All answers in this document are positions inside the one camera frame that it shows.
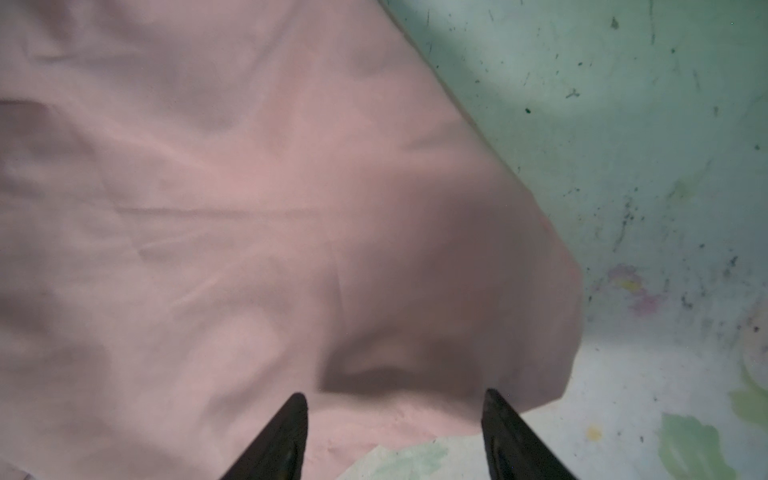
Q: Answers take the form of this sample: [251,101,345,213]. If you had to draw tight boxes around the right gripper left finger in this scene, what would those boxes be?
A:
[221,392,309,480]

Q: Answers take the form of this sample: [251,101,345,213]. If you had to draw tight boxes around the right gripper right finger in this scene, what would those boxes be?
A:
[481,389,577,480]

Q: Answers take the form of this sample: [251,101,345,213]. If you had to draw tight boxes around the pink shorts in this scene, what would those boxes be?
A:
[1,1,583,479]

